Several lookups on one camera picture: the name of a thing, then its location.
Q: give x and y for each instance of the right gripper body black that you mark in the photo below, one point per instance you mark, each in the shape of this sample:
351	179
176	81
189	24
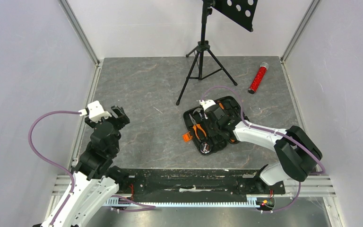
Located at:
211	117

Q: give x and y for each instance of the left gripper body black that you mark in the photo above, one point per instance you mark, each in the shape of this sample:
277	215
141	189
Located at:
118	126

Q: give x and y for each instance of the black plastic tool case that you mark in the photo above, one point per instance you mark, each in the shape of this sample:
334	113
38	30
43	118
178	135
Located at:
230	105

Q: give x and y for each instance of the orange-handled pliers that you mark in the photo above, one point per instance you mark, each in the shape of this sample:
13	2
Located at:
199	132

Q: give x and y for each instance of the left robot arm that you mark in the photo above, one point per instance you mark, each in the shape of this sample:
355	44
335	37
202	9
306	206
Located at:
94	179

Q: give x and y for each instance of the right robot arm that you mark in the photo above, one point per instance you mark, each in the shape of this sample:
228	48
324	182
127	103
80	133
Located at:
297	154

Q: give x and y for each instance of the red glitter tube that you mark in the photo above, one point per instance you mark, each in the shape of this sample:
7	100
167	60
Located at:
258	78

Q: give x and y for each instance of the black music stand tripod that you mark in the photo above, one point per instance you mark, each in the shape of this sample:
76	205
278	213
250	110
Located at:
240	12

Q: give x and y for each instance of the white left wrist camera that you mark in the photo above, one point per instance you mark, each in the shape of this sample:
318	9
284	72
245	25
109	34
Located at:
96	112

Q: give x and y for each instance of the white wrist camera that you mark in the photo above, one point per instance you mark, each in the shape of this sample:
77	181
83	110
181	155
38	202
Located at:
205	104
96	112

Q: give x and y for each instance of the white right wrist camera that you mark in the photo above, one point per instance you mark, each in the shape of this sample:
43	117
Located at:
205	104

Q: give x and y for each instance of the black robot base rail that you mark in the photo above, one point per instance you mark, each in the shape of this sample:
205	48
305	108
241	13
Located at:
195	185

